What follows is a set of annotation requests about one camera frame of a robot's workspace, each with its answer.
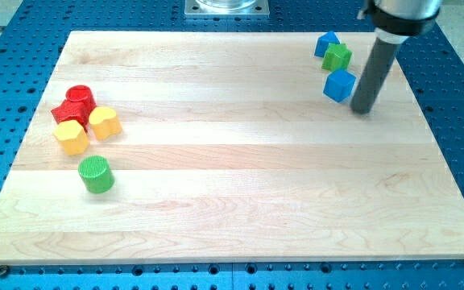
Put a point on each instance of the blue perforated table plate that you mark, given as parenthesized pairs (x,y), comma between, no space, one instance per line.
(32,41)

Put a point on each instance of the green cylinder block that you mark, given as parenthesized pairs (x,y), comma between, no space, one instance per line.
(96,174)

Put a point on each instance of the red star block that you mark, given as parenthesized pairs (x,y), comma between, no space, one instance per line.
(71,110)

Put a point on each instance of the grey pusher rod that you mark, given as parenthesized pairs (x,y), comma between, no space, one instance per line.
(373,76)

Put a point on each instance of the yellow hexagon block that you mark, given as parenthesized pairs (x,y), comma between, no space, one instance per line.
(72,137)

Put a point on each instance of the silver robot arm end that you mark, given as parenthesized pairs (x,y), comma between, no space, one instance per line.
(397,20)

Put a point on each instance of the blue triangle block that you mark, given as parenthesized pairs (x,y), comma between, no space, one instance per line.
(324,41)

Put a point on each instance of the light wooden board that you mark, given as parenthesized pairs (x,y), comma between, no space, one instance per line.
(229,152)

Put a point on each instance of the blue cube block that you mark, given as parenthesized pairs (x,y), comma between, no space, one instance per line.
(339,85)

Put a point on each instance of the left board corner screw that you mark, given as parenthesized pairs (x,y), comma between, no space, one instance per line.
(4,270)

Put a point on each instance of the green star block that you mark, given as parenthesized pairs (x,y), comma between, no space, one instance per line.
(337,56)

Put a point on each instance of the red cylinder block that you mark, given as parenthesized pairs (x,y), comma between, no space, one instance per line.
(82,94)

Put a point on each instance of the yellow heart block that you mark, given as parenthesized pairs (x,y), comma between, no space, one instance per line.
(104,122)

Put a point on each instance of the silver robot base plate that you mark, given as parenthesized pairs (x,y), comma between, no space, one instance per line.
(226,8)

